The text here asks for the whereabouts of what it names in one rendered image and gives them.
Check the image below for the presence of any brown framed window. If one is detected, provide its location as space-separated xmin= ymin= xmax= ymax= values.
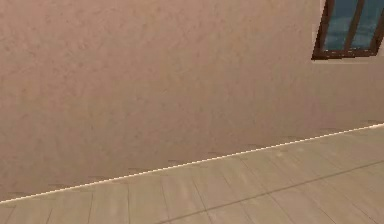
xmin=311 ymin=0 xmax=384 ymax=62

